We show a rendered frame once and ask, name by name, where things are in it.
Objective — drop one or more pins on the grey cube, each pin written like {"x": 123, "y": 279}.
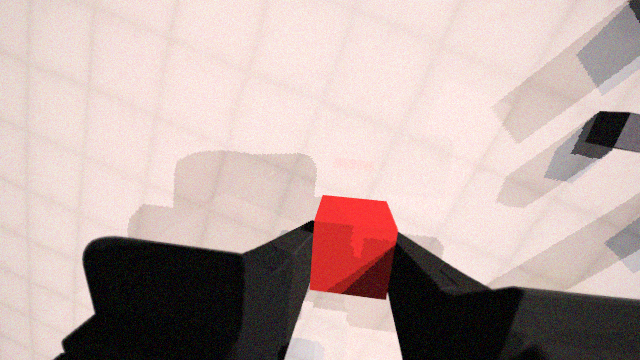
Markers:
{"x": 618, "y": 130}

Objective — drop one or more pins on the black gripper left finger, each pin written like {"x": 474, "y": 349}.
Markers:
{"x": 252, "y": 300}

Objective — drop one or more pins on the red block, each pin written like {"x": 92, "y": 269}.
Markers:
{"x": 353, "y": 249}

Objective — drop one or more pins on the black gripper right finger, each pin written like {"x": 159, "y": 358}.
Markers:
{"x": 441, "y": 313}

